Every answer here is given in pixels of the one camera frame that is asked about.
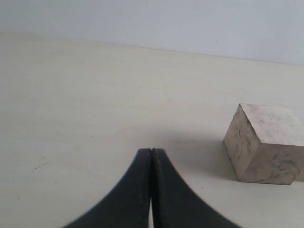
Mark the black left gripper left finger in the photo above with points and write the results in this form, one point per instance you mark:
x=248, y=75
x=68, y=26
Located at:
x=127, y=204

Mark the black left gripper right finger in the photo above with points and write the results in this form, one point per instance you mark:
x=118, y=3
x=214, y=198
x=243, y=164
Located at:
x=174, y=204

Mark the second largest wooden cube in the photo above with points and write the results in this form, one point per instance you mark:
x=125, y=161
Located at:
x=300, y=177

